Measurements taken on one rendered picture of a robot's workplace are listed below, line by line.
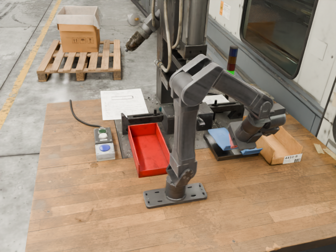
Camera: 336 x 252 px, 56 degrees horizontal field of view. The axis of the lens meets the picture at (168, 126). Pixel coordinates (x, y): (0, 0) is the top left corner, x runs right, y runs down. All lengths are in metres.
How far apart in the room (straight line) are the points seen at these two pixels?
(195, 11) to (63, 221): 0.80
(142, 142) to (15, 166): 1.67
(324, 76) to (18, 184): 2.12
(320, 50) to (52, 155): 1.22
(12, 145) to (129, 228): 2.19
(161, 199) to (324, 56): 0.97
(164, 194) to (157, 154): 0.22
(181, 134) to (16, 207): 1.73
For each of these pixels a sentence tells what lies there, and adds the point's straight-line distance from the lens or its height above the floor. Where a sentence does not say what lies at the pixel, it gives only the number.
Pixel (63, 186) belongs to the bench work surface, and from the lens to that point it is 1.11.
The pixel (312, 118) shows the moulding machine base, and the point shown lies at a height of 0.90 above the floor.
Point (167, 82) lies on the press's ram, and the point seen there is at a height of 1.14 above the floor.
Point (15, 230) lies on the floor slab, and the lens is 2.28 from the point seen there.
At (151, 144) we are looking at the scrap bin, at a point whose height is 0.90.
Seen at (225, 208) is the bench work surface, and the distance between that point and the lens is 1.02.
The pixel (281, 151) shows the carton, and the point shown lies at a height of 0.91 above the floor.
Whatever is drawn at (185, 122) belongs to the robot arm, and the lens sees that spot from 0.84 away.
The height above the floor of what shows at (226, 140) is 0.96.
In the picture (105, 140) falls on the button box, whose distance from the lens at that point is 1.24.
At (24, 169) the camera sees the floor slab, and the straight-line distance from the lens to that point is 2.72.
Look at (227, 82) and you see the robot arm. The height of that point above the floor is 1.29.
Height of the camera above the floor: 1.63
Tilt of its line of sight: 32 degrees down
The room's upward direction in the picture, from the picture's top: 2 degrees clockwise
